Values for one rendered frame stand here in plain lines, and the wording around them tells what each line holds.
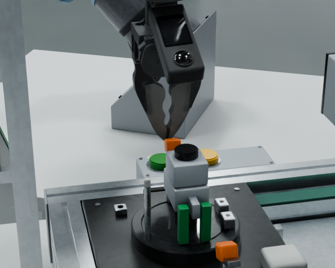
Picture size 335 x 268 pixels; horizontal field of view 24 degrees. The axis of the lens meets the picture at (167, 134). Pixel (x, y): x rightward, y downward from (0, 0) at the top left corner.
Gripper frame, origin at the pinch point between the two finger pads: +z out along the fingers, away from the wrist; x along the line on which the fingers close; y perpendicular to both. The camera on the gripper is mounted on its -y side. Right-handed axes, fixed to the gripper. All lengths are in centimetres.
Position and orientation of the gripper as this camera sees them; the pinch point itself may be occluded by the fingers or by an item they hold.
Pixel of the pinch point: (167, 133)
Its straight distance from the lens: 105.4
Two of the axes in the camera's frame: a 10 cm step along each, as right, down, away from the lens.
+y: -2.2, -4.2, 8.8
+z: 0.0, 9.0, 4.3
